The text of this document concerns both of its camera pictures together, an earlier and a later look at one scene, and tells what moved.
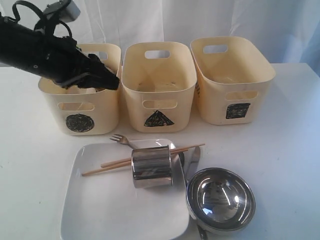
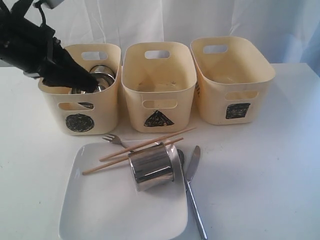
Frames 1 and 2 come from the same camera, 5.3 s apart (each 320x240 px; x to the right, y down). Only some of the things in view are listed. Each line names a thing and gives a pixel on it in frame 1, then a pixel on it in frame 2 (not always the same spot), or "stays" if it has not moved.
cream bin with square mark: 232,74 stays
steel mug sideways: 152,167 stays
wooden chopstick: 130,160 -> 116,154
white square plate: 107,206 stays
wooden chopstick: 121,165 -> 126,158
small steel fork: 122,139 -> 116,140
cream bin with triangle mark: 160,78 stays
